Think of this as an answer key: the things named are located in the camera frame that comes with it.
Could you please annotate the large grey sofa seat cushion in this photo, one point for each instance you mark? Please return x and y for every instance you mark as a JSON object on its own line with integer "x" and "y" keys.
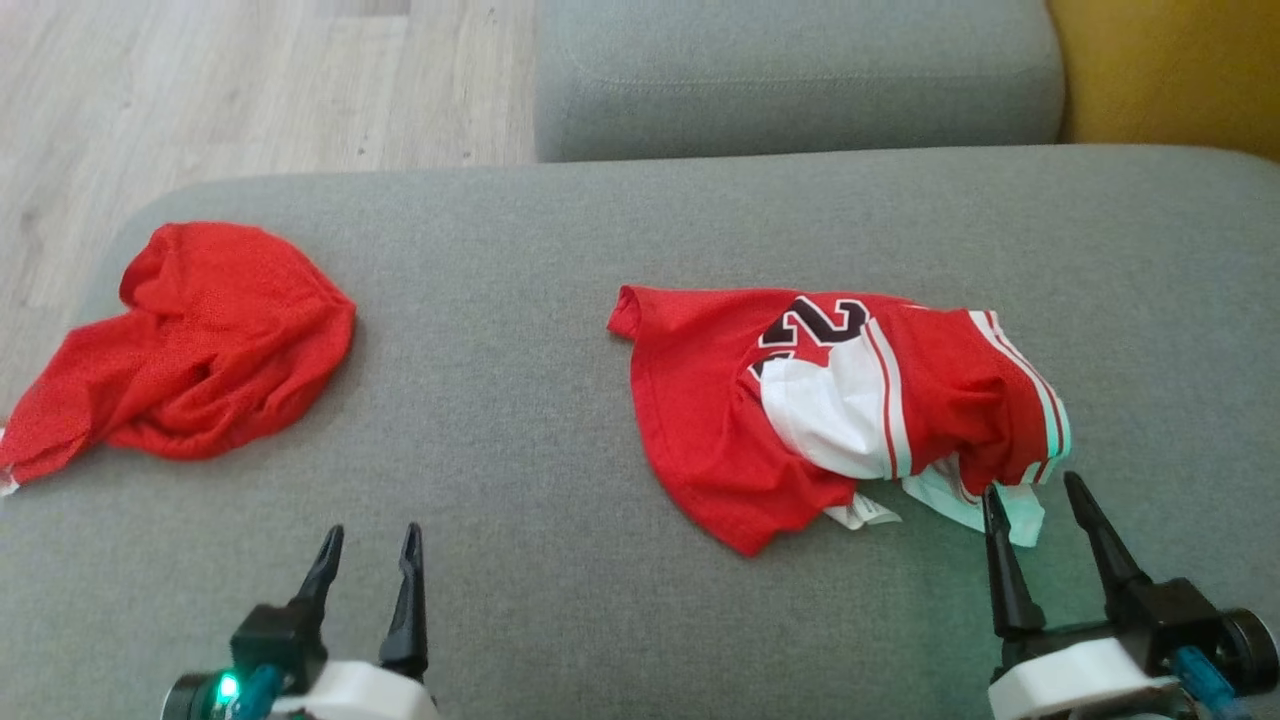
{"x": 520, "y": 300}

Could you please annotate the red jersey with white stripes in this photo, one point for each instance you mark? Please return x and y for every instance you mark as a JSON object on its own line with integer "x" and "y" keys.
{"x": 700, "y": 420}

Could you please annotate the red mesh shorts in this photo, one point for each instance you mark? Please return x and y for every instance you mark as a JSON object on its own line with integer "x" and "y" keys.
{"x": 220, "y": 340}

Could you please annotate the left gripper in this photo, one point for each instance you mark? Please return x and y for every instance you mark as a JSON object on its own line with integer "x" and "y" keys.
{"x": 285, "y": 640}

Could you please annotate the small grey sofa seat cushion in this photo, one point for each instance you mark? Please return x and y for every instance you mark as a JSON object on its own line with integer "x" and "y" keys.
{"x": 800, "y": 80}

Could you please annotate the large yellow sofa backrest cushion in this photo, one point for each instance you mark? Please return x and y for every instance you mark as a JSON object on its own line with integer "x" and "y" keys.
{"x": 1180, "y": 70}

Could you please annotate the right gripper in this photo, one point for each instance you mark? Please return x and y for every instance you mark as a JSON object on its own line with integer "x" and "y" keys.
{"x": 1080, "y": 675}

